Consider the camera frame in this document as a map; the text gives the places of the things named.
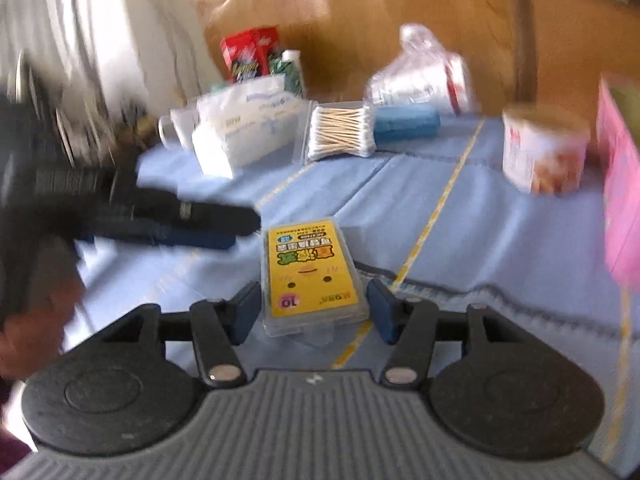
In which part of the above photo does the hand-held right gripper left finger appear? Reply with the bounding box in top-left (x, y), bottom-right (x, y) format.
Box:
top-left (102, 280), bottom-right (263, 388)

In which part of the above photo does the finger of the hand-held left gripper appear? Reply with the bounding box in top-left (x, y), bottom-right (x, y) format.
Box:
top-left (127, 190), bottom-right (262, 237)
top-left (85, 220), bottom-right (237, 251)

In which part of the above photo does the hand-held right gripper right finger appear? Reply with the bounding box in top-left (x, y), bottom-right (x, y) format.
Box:
top-left (366, 278), bottom-right (528, 388)

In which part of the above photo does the clear plastic card case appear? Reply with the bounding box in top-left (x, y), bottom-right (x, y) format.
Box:
top-left (260, 216), bottom-right (371, 338)

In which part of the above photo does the pink macaron print tin box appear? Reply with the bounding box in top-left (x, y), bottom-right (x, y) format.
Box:
top-left (597, 74), bottom-right (640, 288)

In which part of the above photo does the white soft packet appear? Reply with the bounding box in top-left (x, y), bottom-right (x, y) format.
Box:
top-left (192, 77), bottom-right (313, 178)

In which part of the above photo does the person's left hand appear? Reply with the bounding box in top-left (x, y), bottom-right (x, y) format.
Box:
top-left (0, 275), bottom-right (86, 381)

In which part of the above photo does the white mug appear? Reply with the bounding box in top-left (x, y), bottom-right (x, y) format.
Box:
top-left (159, 107), bottom-right (201, 151)

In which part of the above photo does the blue tablecloth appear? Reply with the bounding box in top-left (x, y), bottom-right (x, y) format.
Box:
top-left (10, 110), bottom-right (640, 480)

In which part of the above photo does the clear box of cotton swabs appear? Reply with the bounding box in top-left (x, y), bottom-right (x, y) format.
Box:
top-left (302, 102), bottom-right (378, 163)

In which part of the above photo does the red carton box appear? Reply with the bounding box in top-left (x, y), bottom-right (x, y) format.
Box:
top-left (220, 27), bottom-right (281, 83)

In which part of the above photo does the green and white small carton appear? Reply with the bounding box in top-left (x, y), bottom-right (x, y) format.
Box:
top-left (270, 50), bottom-right (306, 98)

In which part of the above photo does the blue oblong case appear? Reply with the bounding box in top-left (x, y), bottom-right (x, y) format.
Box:
top-left (372, 105), bottom-right (441, 143)

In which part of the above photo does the round biscuit can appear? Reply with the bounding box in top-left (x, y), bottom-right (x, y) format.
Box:
top-left (501, 106), bottom-right (591, 196)

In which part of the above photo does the clear plastic bag of packets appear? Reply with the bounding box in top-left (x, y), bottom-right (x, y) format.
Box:
top-left (365, 24), bottom-right (481, 116)

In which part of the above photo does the brown wood-grain sheet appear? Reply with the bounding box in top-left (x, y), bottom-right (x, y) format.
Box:
top-left (185, 0), bottom-right (531, 116)

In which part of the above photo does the chair with woven brown cushion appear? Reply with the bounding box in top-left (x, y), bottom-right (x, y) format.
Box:
top-left (517, 0), bottom-right (640, 121)

